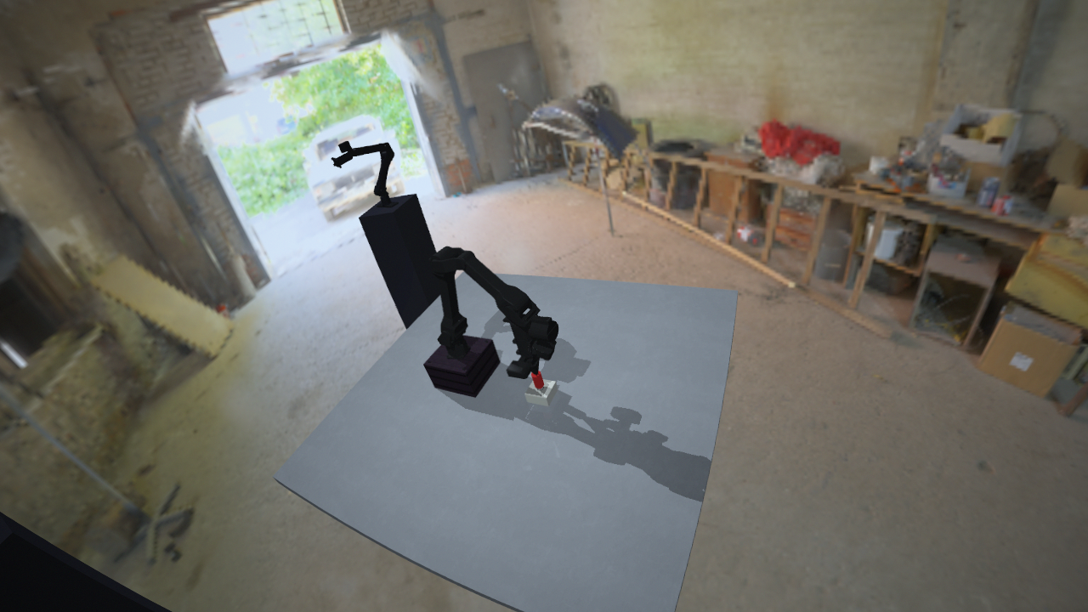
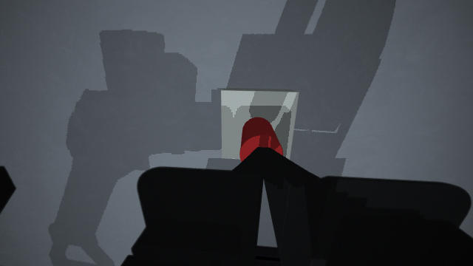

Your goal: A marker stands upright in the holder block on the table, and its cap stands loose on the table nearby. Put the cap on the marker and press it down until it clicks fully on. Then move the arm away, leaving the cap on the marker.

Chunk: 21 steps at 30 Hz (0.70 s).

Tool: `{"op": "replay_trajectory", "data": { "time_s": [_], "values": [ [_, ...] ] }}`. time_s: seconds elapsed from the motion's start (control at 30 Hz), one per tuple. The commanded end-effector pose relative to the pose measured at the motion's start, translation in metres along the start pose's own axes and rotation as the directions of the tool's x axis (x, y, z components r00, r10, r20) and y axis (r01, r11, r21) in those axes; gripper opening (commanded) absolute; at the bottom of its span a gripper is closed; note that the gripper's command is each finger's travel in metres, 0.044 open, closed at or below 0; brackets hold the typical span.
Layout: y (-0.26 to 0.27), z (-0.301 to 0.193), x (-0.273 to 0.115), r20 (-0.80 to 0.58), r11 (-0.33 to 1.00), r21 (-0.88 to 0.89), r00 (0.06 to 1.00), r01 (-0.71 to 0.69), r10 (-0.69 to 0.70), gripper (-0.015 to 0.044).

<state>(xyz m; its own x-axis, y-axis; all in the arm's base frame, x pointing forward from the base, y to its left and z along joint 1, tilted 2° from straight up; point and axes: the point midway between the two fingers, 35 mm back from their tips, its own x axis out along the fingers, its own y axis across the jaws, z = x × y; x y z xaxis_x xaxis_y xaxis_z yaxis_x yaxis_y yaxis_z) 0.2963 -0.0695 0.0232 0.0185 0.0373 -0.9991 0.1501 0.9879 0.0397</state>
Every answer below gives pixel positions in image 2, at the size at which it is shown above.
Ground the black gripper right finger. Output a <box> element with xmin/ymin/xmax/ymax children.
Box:
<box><xmin>264</xmin><ymin>147</ymin><xmax>472</xmax><ymax>266</ymax></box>

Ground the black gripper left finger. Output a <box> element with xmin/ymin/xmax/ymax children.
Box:
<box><xmin>137</xmin><ymin>147</ymin><xmax>265</xmax><ymax>266</ymax></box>

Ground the red cylinder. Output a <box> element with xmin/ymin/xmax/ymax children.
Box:
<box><xmin>239</xmin><ymin>117</ymin><xmax>283</xmax><ymax>162</ymax></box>

